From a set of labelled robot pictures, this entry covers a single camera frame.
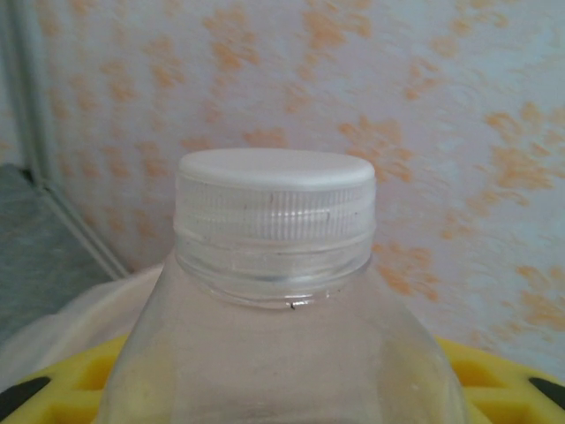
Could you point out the aluminium table edge rail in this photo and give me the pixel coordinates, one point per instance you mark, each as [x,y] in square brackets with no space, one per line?
[84,234]

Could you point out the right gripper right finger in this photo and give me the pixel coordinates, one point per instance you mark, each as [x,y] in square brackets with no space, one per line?
[521,397]

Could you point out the clear bottle wide white cap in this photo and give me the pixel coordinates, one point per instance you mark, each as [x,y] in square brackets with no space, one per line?
[273,331]

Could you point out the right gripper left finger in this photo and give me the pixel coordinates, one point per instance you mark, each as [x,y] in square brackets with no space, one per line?
[53,402]

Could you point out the aluminium corner post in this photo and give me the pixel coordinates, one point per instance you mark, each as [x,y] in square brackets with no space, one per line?
[31,88]

